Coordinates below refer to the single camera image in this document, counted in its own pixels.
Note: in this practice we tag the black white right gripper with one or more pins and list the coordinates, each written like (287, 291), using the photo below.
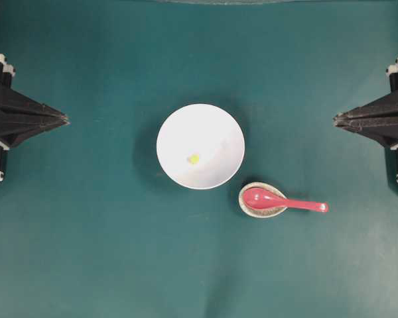
(377, 120)

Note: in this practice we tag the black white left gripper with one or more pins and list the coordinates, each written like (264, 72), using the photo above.
(15, 129)

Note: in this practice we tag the red plastic soup spoon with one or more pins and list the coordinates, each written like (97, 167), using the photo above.
(261, 199)

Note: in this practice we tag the speckled ceramic spoon rest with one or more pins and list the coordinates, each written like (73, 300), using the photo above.
(260, 213)

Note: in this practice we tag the yellow hexagonal prism block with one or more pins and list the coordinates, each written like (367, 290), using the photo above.
(194, 159)

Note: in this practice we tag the white round bowl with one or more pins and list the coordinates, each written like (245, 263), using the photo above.
(205, 130)

